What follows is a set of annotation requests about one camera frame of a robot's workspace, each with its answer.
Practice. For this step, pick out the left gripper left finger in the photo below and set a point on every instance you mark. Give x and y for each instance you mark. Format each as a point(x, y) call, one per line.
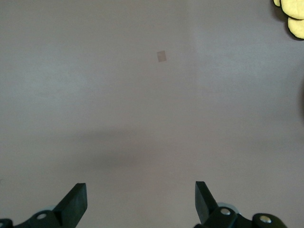
point(69, 213)

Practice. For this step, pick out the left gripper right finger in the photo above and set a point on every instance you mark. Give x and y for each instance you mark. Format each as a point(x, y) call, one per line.
point(211, 216)

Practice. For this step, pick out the small brown tape square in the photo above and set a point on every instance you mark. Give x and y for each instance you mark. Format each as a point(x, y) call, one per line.
point(161, 56)

